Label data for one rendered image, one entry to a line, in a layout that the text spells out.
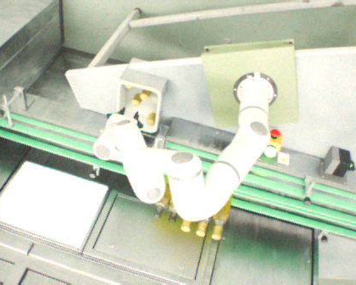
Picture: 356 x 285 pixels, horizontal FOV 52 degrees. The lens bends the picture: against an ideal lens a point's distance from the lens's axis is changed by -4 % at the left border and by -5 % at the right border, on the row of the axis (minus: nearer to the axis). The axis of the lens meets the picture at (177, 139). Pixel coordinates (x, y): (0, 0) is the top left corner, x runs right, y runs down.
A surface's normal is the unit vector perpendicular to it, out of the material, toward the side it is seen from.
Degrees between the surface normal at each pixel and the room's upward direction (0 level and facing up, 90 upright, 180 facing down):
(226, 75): 4
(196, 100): 0
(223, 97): 4
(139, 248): 91
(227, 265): 91
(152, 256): 90
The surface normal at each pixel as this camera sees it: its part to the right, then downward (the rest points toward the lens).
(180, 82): -0.24, 0.67
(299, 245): 0.14, -0.69
